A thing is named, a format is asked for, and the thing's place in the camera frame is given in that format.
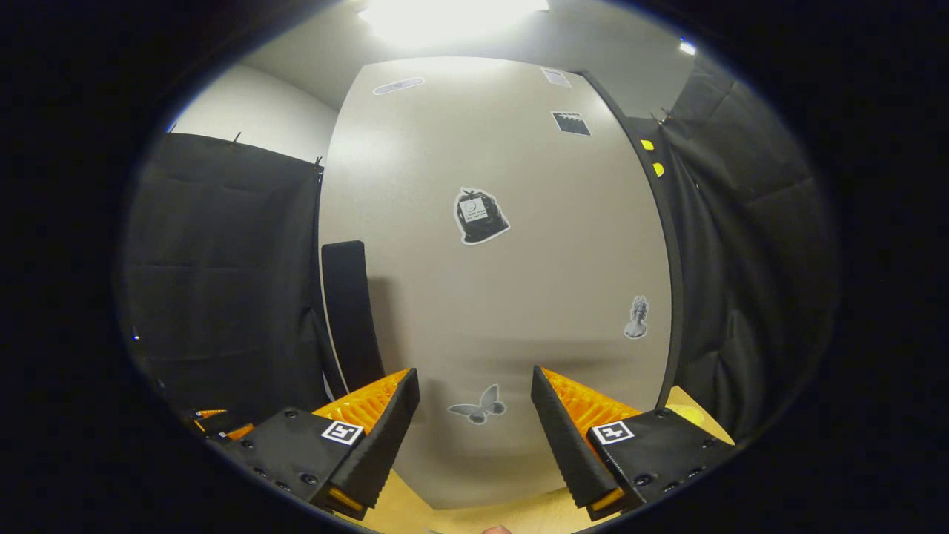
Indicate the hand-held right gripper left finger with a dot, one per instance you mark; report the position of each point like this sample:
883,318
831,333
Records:
385,437

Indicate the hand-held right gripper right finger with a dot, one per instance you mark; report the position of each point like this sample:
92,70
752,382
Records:
567,445

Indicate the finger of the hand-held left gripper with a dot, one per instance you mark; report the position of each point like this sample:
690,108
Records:
226,426

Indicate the yellow textured bun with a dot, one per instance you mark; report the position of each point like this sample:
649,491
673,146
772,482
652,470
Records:
686,415

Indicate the black backdrop cloth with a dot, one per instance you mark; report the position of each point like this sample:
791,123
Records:
222,282

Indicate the small ceiling light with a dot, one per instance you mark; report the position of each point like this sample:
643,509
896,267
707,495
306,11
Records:
687,47

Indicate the large ceiling light panel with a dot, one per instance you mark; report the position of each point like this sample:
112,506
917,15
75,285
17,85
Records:
452,18

